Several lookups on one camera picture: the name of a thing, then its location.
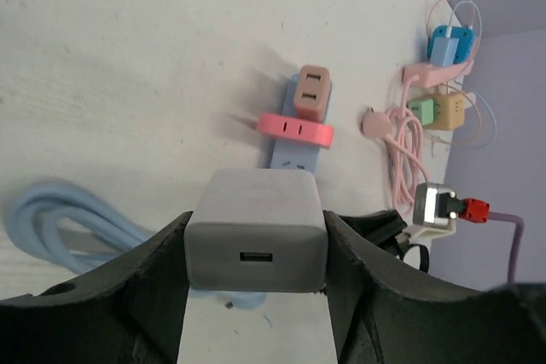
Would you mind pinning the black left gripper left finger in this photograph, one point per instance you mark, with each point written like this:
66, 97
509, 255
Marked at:
129, 310

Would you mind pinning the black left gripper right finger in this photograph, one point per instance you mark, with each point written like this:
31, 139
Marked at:
384, 311

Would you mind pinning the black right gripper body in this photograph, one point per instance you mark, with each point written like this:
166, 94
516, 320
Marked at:
385, 229

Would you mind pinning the light blue power strip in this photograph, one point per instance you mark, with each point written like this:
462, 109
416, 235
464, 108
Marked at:
287, 154

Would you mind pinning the pink adapter plug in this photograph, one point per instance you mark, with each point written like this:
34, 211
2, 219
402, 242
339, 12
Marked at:
296, 130

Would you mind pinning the white USB charger plug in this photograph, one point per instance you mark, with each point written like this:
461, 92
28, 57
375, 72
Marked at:
258, 230

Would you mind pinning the brown pink USB charger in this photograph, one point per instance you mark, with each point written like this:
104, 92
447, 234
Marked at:
312, 93

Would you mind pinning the green charger plug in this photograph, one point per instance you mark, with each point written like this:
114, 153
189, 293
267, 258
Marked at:
423, 109

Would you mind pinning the yellow cube socket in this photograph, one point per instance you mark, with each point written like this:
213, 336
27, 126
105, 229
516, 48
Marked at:
449, 111

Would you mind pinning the light blue charger plug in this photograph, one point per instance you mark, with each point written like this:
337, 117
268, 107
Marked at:
444, 51

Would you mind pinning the blue cube socket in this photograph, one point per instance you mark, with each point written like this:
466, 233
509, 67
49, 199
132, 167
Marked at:
466, 38

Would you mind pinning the pink power strip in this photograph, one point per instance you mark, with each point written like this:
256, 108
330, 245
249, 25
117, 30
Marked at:
426, 75

